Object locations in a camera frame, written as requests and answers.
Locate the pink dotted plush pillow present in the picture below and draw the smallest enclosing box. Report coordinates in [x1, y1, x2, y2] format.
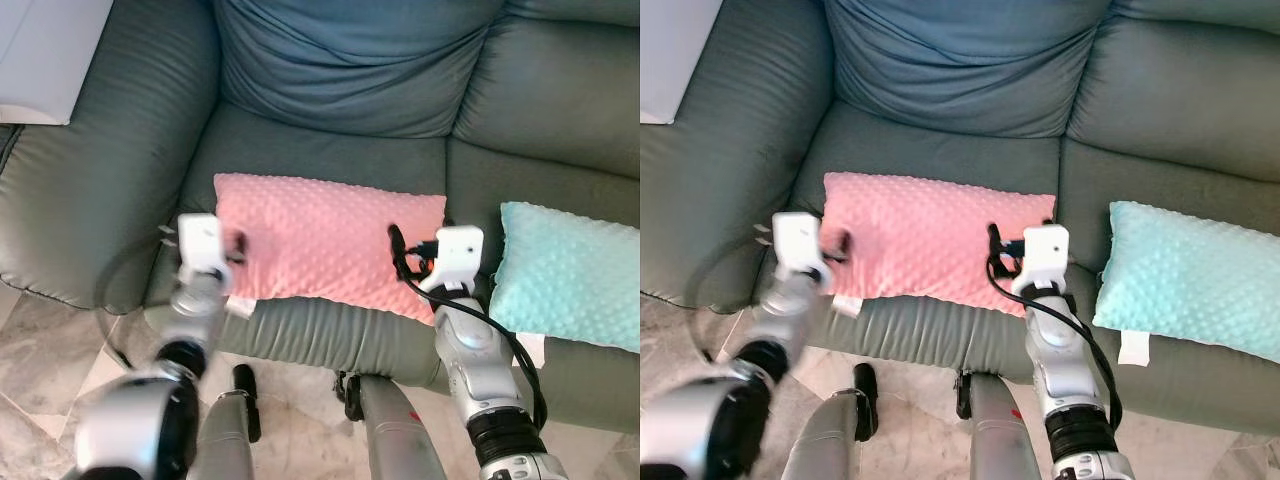
[213, 173, 448, 327]
[822, 171, 1058, 319]

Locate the teal dotted plush pillow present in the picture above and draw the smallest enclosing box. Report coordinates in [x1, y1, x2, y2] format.
[488, 201, 640, 370]
[1092, 200, 1280, 366]

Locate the grey-green leather sofa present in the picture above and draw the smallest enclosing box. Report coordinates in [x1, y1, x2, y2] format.
[640, 0, 1280, 437]
[0, 0, 640, 437]

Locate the silver left robot leg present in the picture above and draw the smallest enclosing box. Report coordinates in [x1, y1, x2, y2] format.
[196, 363, 264, 480]
[780, 362, 880, 480]

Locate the white side table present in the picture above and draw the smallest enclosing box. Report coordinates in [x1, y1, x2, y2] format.
[0, 0, 114, 127]
[640, 0, 724, 127]

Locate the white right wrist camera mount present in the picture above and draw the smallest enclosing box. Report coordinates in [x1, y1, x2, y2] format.
[1009, 224, 1072, 297]
[417, 226, 486, 297]

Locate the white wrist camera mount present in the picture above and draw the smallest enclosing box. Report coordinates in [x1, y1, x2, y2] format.
[177, 213, 234, 287]
[772, 212, 832, 287]
[1009, 224, 1072, 297]
[417, 226, 486, 297]

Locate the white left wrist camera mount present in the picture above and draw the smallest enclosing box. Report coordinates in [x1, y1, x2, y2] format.
[772, 212, 832, 287]
[177, 213, 234, 287]

